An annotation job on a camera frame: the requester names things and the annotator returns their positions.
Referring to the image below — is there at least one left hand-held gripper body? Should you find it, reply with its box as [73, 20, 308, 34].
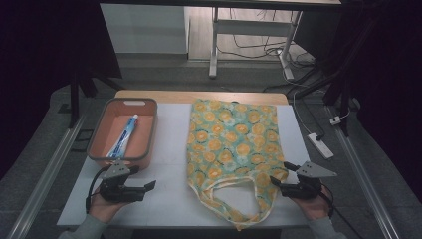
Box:
[99, 161, 147, 204]

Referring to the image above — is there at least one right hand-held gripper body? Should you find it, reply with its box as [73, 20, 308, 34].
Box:
[280, 160, 338, 201]

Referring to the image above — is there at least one blue and white toothpaste tube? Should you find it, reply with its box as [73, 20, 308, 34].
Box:
[105, 114, 139, 159]

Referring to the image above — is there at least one pink basket with grey rim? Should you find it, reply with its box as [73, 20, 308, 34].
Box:
[87, 97, 158, 170]

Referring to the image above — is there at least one green yellow floral tote bag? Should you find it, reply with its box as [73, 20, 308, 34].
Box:
[186, 98, 289, 232]

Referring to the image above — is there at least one person's left hand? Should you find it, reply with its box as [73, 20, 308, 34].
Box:
[88, 190, 131, 224]

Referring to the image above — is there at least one person's right hand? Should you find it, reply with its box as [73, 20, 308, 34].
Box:
[292, 185, 332, 222]

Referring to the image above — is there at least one white table mat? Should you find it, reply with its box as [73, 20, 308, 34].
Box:
[57, 103, 312, 228]

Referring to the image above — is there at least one white power strip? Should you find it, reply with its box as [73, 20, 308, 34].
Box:
[307, 132, 334, 160]

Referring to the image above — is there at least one black stand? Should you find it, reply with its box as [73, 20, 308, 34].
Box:
[292, 13, 382, 137]
[68, 68, 126, 129]

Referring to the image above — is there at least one white cabinet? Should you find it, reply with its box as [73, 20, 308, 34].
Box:
[100, 3, 191, 55]

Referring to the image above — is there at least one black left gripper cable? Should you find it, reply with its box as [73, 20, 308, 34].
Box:
[85, 165, 110, 214]

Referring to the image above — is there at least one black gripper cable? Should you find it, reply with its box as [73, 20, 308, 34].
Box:
[85, 165, 110, 214]
[319, 184, 366, 239]

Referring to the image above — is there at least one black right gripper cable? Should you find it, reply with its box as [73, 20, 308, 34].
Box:
[319, 184, 366, 239]

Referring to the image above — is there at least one white power cable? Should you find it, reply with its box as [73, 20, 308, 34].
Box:
[282, 68, 317, 135]

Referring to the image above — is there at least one black power cable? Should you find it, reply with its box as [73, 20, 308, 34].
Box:
[294, 94, 326, 141]

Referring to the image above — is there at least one aluminium rail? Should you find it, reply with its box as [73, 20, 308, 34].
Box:
[6, 113, 88, 239]
[326, 106, 401, 239]

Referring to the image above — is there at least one tangle of floor cables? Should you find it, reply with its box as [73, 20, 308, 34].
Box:
[217, 8, 316, 68]

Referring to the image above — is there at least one white desk frame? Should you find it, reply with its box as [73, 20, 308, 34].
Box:
[208, 6, 304, 81]

